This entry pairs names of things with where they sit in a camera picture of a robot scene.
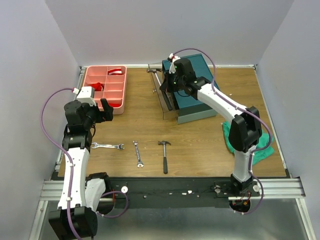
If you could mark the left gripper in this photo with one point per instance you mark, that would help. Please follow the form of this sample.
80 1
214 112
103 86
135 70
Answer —
108 110

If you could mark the small claw hammer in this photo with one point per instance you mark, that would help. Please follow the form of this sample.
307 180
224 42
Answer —
165 162

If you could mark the clear drawer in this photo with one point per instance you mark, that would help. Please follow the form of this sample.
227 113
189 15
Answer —
166 114

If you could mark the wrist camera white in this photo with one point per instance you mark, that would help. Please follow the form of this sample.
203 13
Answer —
172 59
85 95

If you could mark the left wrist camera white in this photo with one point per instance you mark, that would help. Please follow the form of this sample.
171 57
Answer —
85 95

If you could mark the aluminium rail frame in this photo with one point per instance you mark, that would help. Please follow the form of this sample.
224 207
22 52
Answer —
276 188

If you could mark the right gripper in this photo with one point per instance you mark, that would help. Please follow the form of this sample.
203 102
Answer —
165 86

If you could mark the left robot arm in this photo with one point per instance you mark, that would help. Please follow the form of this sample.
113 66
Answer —
75 217

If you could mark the pink compartment tray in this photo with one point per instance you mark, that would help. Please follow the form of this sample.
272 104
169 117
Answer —
109 82

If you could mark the red item in tray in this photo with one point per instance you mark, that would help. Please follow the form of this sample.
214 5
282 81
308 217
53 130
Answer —
97 86

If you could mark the silver wrench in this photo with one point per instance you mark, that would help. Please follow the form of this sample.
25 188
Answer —
96 145
139 161

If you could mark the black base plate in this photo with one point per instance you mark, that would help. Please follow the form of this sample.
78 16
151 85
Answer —
174 192

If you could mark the red white item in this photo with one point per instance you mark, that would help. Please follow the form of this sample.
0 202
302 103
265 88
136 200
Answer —
115 71

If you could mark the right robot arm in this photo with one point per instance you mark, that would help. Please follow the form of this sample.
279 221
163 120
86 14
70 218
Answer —
245 127

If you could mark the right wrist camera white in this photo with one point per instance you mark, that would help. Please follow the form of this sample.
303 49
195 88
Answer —
172 59

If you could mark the large claw hammer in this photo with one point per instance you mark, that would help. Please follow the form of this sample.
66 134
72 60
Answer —
164 95

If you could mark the red item front compartment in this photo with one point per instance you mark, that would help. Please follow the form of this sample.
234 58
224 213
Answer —
115 105

